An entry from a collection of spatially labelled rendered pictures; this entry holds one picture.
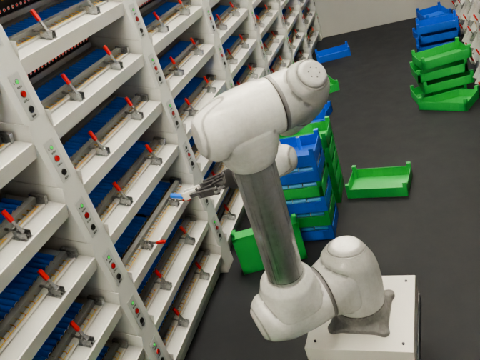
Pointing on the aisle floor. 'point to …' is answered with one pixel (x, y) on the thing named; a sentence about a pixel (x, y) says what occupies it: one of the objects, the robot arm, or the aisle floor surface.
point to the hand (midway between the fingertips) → (191, 192)
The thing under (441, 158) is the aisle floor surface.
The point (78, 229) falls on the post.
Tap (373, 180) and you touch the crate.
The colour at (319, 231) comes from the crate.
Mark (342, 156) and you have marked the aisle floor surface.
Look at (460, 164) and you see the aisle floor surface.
